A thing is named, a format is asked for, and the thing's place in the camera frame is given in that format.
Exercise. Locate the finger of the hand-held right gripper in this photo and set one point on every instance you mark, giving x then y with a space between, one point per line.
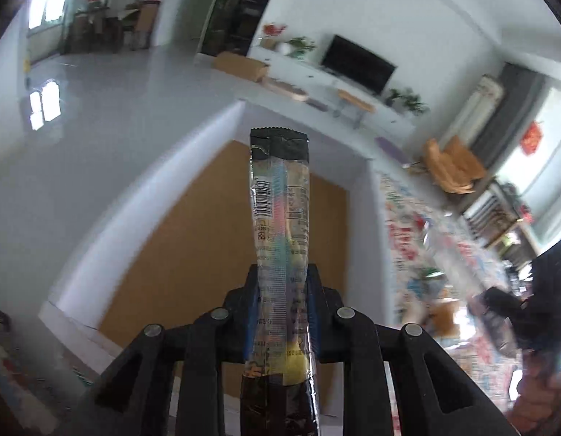
500 300

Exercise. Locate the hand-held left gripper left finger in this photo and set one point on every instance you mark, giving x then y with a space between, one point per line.
250 327

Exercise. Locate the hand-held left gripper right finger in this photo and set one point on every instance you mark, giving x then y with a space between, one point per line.
313 322

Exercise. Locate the grey foil snack packet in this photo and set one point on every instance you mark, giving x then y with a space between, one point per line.
498 331

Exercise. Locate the white box with brown bottom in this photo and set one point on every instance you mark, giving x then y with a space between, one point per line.
194 236

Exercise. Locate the long clear snack packet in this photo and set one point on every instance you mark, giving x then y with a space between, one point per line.
280 218

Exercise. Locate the person's right hand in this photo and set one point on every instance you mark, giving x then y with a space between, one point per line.
548 395

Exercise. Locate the dark wooden chair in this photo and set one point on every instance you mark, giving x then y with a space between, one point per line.
493 213

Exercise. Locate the printed woven blanket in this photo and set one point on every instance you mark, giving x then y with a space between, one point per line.
412 236

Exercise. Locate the orange lounge chair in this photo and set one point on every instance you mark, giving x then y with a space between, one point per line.
453 163

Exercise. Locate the purple mat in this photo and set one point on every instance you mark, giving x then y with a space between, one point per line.
391 150

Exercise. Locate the grey curtain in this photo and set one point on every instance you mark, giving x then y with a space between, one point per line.
516 104

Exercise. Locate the white standing air conditioner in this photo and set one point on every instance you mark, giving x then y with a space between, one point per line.
482 104

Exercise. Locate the large plant in white pot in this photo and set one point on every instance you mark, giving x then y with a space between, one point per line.
414 104

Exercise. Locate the wooden stool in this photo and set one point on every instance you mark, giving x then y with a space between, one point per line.
355 101

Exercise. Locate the small potted plant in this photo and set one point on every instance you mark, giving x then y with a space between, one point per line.
393 96

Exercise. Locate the white television cabinet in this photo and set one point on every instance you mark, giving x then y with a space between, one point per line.
303 70

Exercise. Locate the cardboard box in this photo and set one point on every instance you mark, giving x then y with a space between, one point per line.
239 66

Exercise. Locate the black television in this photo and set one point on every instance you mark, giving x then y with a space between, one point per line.
357 63

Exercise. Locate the round white vase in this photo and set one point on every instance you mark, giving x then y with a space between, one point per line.
284 48

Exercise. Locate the green plant in vase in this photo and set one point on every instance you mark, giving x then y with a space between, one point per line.
302 45

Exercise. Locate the red flower bouquet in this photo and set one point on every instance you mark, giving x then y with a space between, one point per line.
275 30

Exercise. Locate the dark display cabinet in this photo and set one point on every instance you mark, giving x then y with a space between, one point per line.
244 4

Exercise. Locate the red wall decoration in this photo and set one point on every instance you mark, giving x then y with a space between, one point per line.
532 138

